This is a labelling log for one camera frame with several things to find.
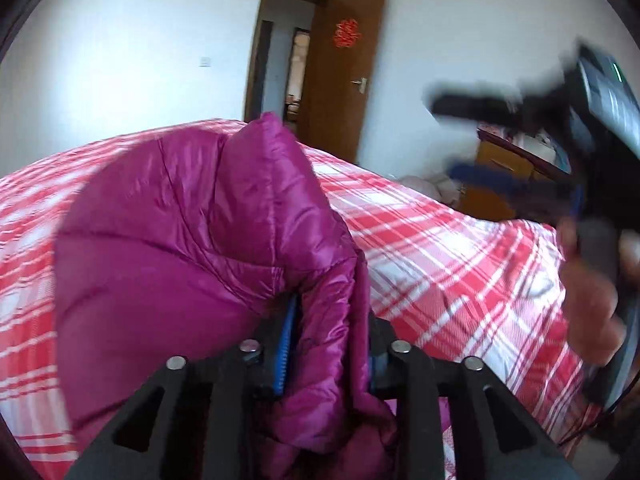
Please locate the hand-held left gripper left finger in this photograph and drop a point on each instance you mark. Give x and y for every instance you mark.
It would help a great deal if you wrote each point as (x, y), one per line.
(282, 360)

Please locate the wooden cabinet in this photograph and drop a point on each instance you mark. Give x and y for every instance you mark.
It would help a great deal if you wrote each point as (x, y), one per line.
(492, 160)

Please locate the purple down jacket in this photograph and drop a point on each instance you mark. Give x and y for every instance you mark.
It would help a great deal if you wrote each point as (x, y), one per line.
(200, 240)

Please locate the white cloth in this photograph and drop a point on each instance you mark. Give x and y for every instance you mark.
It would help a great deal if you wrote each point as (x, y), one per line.
(435, 187)

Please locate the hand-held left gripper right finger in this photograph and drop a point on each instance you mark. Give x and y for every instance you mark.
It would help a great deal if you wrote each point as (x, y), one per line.
(385, 377)

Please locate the red paper door decoration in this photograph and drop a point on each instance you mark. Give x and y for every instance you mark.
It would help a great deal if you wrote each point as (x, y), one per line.
(346, 33)

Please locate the white wall switch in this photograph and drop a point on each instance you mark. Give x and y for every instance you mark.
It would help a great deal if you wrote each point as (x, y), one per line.
(205, 61)

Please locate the brown door frame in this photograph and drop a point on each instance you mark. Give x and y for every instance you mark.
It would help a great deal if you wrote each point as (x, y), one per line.
(260, 60)

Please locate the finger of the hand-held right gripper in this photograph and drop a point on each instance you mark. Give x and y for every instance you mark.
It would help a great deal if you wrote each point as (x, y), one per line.
(475, 105)
(500, 177)

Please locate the brown wooden door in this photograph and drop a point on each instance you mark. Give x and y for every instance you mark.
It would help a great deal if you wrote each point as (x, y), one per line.
(340, 100)

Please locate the red plaid bed sheet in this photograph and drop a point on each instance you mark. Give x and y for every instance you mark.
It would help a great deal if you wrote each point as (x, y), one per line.
(450, 270)

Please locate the person's right hand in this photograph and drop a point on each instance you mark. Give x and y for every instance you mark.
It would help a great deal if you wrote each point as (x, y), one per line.
(590, 300)

